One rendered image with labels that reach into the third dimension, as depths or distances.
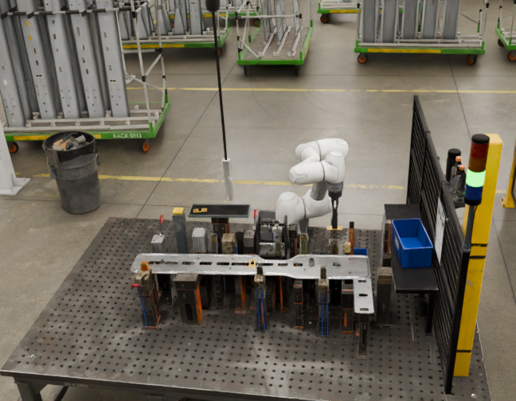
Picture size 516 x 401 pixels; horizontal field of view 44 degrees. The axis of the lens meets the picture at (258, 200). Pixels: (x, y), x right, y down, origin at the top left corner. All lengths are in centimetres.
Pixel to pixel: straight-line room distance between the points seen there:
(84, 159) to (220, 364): 324
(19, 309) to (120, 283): 142
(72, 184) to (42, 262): 87
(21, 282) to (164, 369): 246
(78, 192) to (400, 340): 376
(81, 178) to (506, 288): 389
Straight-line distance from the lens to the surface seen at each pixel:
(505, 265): 558
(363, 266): 365
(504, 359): 471
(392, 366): 350
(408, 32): 1046
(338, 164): 327
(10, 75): 791
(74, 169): 626
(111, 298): 409
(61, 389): 428
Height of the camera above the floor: 313
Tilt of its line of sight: 30 degrees down
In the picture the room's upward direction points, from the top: 3 degrees counter-clockwise
